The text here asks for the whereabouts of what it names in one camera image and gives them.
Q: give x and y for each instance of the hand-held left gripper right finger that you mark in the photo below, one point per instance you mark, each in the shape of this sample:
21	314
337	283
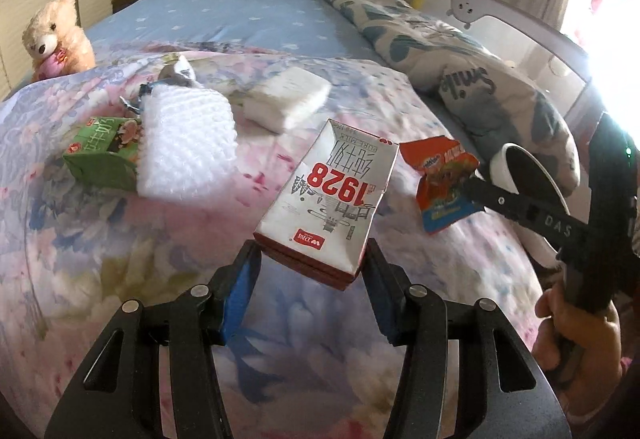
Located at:
385	304

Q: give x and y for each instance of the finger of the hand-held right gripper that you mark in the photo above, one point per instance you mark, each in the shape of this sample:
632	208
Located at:
500	201

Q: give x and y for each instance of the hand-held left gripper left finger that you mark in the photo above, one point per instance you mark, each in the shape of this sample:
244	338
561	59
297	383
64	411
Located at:
240	304

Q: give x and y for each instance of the black trash bin white rim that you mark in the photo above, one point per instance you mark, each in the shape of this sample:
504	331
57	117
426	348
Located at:
525	169

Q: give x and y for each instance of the red snack wrapper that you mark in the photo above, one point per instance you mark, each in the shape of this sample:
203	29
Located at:
440	179

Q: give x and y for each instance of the white and red milk carton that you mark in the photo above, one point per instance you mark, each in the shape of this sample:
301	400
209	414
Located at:
330	199

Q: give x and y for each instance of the white bubble wrap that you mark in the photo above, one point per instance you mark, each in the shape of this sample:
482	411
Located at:
185	144

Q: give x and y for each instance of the green milk carton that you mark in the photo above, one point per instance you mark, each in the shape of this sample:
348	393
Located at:
100	159

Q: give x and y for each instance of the silver foil wrapper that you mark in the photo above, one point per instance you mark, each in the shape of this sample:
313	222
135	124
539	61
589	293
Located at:
175	71

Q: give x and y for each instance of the person's right hand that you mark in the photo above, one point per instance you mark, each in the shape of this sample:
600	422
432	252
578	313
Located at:
585	344

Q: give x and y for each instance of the pink floral blanket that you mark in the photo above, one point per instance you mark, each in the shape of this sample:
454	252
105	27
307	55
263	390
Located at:
125	244

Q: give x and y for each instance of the folded blue heart duvet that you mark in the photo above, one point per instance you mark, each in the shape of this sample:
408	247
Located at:
425	44

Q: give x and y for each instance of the bright window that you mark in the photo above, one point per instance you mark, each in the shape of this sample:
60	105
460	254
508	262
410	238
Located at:
620	19

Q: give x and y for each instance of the blue bed sheet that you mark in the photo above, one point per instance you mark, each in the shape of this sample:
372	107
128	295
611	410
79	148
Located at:
225	19

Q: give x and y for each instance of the dark wooden nightstand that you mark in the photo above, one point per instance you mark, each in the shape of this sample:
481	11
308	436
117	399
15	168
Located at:
125	1

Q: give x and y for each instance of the cream teddy bear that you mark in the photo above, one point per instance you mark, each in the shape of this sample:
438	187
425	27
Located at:
50	34

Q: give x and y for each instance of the grey bed guard rail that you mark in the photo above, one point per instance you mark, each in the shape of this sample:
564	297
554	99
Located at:
465	4

